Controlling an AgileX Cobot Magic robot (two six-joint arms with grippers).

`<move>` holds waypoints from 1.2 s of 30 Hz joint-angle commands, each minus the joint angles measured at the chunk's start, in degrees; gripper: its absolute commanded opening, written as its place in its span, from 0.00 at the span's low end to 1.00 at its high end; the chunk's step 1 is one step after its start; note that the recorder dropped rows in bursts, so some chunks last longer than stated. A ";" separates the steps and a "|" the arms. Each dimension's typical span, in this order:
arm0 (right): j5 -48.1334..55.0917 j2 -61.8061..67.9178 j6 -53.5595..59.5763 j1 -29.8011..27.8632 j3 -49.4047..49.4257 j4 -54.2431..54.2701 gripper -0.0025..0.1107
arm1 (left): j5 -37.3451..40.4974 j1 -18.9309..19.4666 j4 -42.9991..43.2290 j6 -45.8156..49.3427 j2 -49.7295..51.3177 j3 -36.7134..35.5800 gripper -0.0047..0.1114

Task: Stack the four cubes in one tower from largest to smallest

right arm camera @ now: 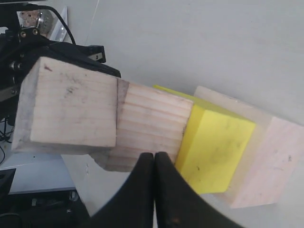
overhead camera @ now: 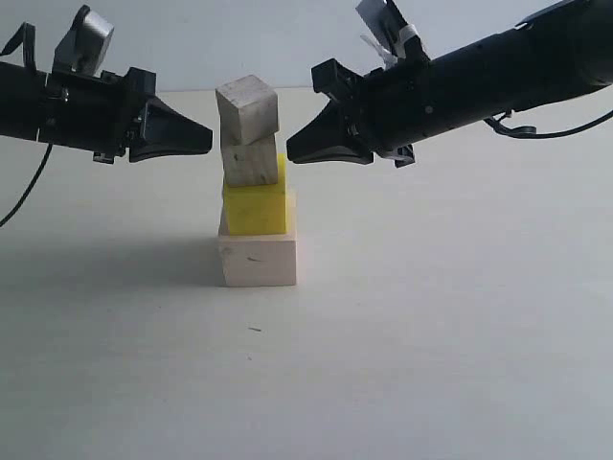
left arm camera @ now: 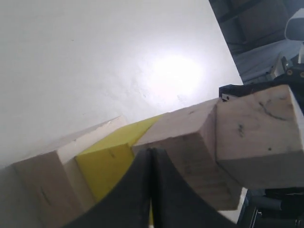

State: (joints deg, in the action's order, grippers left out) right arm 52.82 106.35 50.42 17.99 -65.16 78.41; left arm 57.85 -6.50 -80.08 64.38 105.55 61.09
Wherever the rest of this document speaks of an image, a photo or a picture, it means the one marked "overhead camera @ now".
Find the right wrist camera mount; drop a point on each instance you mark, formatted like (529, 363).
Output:
(394, 39)

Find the large pale wooden cube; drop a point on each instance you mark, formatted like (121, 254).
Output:
(260, 260)

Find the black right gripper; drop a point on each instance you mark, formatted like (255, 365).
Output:
(383, 113)

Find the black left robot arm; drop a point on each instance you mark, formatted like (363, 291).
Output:
(23, 95)

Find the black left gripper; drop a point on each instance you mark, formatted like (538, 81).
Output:
(99, 114)

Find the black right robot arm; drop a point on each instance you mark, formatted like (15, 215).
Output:
(554, 55)

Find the yellow cube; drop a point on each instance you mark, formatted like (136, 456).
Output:
(256, 210)

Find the small pale wooden cube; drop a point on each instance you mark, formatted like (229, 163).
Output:
(248, 109)

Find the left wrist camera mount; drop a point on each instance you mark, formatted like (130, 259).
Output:
(83, 48)

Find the medium knotty wooden cube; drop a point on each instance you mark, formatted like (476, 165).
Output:
(254, 164)

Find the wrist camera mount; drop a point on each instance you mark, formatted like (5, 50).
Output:
(83, 48)
(394, 39)

